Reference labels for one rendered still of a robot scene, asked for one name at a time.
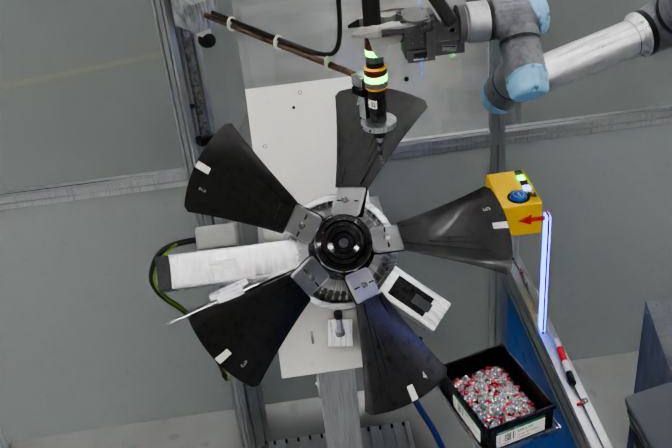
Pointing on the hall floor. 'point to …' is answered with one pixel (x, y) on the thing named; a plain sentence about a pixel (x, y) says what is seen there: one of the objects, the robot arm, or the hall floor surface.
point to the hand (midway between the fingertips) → (356, 26)
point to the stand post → (340, 409)
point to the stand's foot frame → (400, 432)
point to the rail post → (502, 312)
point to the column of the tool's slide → (249, 431)
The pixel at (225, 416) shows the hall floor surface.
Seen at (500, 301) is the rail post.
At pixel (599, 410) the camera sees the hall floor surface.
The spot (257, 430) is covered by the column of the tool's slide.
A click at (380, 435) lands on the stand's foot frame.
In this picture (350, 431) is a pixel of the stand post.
